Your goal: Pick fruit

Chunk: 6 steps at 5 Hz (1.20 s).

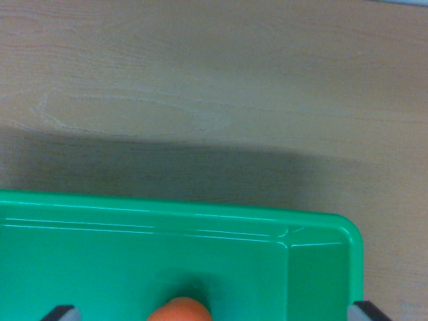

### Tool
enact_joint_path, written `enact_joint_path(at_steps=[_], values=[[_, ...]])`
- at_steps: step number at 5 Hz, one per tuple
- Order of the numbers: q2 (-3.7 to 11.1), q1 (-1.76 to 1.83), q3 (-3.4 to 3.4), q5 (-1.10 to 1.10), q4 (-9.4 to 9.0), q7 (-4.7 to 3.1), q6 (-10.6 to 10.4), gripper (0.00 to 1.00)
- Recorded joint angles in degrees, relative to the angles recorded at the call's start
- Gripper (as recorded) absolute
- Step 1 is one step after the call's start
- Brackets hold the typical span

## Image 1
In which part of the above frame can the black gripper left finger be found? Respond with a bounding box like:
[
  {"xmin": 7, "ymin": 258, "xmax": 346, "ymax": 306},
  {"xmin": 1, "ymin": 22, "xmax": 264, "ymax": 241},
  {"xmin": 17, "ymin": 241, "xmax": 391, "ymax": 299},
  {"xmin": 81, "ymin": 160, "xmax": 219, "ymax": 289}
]
[{"xmin": 40, "ymin": 304, "xmax": 82, "ymax": 321}]

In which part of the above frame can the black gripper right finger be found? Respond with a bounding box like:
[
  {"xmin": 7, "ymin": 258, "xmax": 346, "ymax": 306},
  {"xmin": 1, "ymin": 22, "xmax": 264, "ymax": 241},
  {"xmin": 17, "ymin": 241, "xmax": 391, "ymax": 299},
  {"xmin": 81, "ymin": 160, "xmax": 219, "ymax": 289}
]
[{"xmin": 347, "ymin": 300, "xmax": 393, "ymax": 321}]

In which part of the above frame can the orange fruit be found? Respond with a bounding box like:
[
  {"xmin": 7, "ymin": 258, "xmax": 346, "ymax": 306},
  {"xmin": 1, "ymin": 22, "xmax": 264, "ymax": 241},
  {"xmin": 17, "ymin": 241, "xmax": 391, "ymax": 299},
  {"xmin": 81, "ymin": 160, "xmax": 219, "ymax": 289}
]
[{"xmin": 146, "ymin": 296, "xmax": 212, "ymax": 321}]

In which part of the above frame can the green plastic bin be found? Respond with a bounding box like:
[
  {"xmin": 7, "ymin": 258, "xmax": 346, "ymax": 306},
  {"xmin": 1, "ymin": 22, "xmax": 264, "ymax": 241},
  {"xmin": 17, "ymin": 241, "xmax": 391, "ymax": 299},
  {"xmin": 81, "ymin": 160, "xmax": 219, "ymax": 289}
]
[{"xmin": 0, "ymin": 189, "xmax": 364, "ymax": 321}]

